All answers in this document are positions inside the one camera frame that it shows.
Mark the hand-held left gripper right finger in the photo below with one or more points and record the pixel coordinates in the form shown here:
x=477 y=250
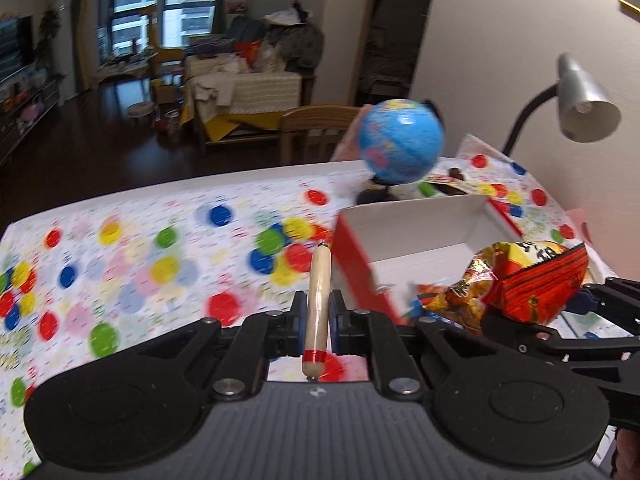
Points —
x=350 y=335

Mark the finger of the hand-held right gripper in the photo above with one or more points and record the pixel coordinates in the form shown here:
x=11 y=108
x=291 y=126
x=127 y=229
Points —
x=540 y=342
x=612 y=300

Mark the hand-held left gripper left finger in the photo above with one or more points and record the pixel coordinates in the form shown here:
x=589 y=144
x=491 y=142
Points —
x=287 y=335

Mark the sausage stick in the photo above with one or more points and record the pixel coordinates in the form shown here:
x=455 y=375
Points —
x=317 y=300

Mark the red snack bag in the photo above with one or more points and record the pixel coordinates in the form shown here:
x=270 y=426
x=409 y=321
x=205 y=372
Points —
x=535 y=290

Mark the red cardboard box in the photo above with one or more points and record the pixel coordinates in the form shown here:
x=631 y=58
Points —
x=355 y=260

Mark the balloon print tablecloth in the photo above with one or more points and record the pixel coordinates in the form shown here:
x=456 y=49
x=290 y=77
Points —
x=175 y=310

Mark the red yellow snack wrapper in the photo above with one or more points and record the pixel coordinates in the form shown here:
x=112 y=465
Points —
x=450 y=180

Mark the pink cloth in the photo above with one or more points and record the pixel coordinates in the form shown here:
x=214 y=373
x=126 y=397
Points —
x=350 y=142

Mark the blue desk globe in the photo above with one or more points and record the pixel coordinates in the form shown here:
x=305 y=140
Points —
x=400 y=140

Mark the silver desk lamp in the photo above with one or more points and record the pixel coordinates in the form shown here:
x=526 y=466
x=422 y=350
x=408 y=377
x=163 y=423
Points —
x=582 y=97

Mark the wooden chair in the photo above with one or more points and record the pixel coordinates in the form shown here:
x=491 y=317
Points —
x=310 y=125

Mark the sofa with cream cover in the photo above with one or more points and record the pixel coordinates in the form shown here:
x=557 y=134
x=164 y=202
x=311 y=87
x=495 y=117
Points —
x=260 y=92

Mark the round stool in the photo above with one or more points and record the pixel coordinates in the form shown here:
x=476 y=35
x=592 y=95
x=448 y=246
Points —
x=142 y=109

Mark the pile of clothes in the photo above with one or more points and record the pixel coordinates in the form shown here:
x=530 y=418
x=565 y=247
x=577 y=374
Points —
x=295 y=40

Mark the yellow giraffe chair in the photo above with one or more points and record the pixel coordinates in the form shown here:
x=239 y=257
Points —
x=167 y=57

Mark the dark television cabinet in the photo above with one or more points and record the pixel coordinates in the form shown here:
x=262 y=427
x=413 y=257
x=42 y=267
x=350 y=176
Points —
x=25 y=120

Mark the large window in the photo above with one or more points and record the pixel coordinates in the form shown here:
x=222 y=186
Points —
x=145 y=5

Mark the white tower air conditioner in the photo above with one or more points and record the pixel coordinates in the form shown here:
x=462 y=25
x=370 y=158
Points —
x=65 y=45

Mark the grey yellow curtain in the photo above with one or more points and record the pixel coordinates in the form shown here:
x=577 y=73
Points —
x=85 y=25

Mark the tall green plant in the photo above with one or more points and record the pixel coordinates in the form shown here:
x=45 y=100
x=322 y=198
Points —
x=49 y=30

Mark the flat screen television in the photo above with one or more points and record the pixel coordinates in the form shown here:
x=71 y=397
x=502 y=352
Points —
x=15 y=50

